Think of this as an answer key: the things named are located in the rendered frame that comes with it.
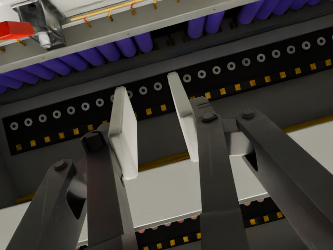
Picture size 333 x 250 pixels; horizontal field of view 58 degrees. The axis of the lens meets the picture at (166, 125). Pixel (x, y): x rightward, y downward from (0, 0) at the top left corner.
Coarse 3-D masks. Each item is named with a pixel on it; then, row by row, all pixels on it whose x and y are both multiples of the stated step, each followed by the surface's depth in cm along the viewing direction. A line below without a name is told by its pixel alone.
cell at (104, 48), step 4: (104, 44) 30; (108, 44) 31; (112, 44) 32; (100, 48) 31; (104, 48) 31; (108, 48) 31; (112, 48) 32; (116, 48) 34; (104, 52) 32; (108, 52) 32; (112, 52) 33; (116, 52) 34; (108, 56) 34; (112, 56) 34; (116, 56) 35; (112, 60) 36; (116, 60) 36
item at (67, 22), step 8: (128, 0) 26; (144, 0) 26; (152, 0) 26; (160, 0) 27; (104, 8) 26; (120, 8) 26; (128, 8) 27; (72, 16) 26; (88, 16) 26; (96, 16) 26; (104, 16) 27; (64, 24) 26; (72, 24) 27; (8, 40) 27
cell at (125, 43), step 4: (120, 40) 30; (124, 40) 30; (128, 40) 31; (132, 40) 33; (116, 44) 32; (120, 44) 31; (124, 44) 31; (128, 44) 32; (132, 44) 33; (120, 48) 33; (124, 48) 33; (128, 48) 33; (132, 48) 34; (124, 52) 34; (128, 52) 34; (132, 52) 35; (128, 56) 36
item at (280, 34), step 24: (0, 0) 22; (24, 0) 22; (72, 0) 24; (96, 0) 25; (120, 0) 26; (312, 24) 40; (216, 48) 40; (240, 48) 40; (120, 72) 40; (144, 72) 40; (48, 96) 41; (72, 96) 41
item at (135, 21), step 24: (168, 0) 27; (192, 0) 27; (216, 0) 27; (240, 0) 27; (96, 24) 27; (120, 24) 27; (144, 24) 27; (168, 24) 28; (0, 48) 27; (24, 48) 27; (72, 48) 28; (0, 72) 29
